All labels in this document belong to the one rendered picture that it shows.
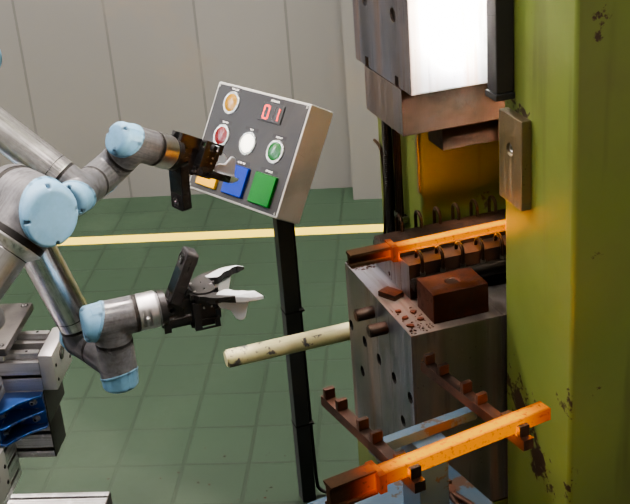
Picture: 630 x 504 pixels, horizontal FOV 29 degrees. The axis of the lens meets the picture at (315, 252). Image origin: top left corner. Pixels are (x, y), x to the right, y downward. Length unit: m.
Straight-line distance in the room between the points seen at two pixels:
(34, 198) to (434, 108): 0.78
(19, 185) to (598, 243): 1.02
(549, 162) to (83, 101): 3.71
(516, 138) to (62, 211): 0.82
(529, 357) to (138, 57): 3.43
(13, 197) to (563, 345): 1.02
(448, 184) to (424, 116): 0.40
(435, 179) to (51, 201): 0.93
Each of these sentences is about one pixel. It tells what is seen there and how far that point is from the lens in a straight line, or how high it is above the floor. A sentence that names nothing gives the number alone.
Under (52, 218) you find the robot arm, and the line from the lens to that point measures 2.18.
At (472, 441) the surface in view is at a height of 0.94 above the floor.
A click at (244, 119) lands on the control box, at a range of 2.95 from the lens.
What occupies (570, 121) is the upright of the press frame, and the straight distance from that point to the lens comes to 2.02.
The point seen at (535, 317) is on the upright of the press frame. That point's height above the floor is 0.97.
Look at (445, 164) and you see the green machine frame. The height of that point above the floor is 1.09.
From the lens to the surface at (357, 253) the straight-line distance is 2.47.
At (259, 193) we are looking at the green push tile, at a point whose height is 1.00.
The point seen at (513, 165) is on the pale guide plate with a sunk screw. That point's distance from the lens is 2.19.
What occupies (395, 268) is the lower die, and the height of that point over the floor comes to 0.95.
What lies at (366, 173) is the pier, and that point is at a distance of 5.36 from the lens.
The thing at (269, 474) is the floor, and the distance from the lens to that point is 3.58.
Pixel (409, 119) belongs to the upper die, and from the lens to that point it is 2.33.
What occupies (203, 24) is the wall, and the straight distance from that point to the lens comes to 5.37.
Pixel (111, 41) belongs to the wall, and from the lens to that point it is 5.47.
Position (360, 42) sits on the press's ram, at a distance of 2.49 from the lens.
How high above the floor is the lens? 2.05
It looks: 25 degrees down
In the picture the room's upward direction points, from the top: 5 degrees counter-clockwise
